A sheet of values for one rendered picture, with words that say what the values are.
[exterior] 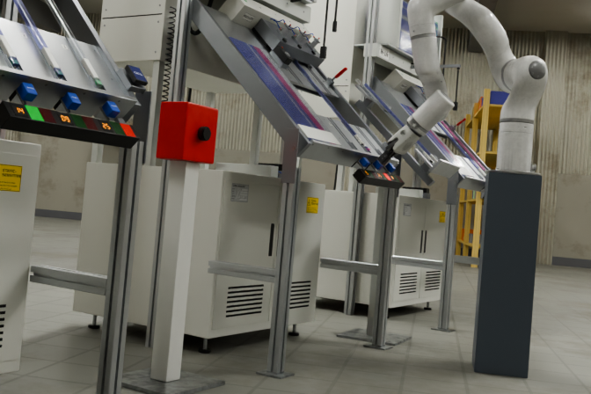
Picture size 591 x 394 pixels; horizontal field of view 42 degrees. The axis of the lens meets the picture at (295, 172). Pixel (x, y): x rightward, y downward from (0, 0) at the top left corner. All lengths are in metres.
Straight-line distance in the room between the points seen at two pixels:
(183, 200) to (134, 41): 0.94
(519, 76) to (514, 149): 0.26
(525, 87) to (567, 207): 8.69
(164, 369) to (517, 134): 1.46
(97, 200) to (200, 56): 0.67
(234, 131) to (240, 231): 9.15
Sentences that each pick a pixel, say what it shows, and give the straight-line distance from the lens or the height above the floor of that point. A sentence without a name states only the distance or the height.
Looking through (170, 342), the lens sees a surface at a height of 0.12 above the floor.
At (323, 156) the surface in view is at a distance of 2.50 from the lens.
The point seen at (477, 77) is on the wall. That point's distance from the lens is 11.50.
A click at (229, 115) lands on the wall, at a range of 11.82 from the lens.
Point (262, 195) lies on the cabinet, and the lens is 2.73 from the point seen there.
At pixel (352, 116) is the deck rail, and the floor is 0.90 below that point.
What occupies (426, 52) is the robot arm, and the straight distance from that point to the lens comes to 2.71.
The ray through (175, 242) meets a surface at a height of 0.39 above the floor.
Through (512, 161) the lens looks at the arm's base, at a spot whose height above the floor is 0.74.
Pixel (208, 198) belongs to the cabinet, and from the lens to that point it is 2.57.
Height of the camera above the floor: 0.52
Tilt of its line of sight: 2 degrees up
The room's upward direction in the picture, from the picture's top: 5 degrees clockwise
